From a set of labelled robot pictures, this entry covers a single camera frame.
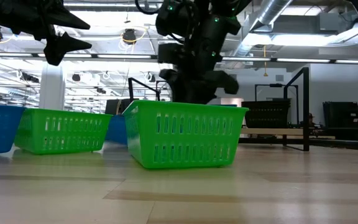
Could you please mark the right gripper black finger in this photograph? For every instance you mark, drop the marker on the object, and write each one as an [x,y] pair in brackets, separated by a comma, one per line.
[205,97]
[183,96]

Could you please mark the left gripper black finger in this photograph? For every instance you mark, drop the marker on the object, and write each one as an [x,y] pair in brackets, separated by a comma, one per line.
[64,20]
[64,48]

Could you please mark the green slotted plastic basket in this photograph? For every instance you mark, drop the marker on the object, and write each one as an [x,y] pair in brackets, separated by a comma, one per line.
[182,137]
[61,130]

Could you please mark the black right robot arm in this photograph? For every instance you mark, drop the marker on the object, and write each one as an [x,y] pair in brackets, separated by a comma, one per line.
[210,40]

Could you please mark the long ceiling light strip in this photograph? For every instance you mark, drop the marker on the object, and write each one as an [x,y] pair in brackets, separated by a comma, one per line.
[64,56]

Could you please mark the beige box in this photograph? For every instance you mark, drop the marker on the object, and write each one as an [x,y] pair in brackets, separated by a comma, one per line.
[232,101]

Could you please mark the white pillar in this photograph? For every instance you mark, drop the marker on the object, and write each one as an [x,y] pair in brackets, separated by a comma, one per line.
[51,87]

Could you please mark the person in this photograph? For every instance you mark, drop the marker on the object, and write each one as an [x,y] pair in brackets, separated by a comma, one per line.
[311,119]

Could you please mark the black equipment rack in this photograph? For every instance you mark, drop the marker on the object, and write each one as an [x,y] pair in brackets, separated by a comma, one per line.
[343,119]

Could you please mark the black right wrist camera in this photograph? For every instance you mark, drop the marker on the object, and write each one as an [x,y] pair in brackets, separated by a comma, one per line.
[169,53]

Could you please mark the thin black metal frame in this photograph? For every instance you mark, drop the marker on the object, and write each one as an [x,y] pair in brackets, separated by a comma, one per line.
[275,84]

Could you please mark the silver spiral air duct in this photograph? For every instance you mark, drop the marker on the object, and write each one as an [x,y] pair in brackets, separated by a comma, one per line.
[269,15]

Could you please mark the grey rectangular air duct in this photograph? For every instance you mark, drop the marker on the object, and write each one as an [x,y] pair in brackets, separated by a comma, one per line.
[322,23]

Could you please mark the black table frame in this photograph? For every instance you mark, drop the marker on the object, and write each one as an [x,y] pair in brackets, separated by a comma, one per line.
[337,143]

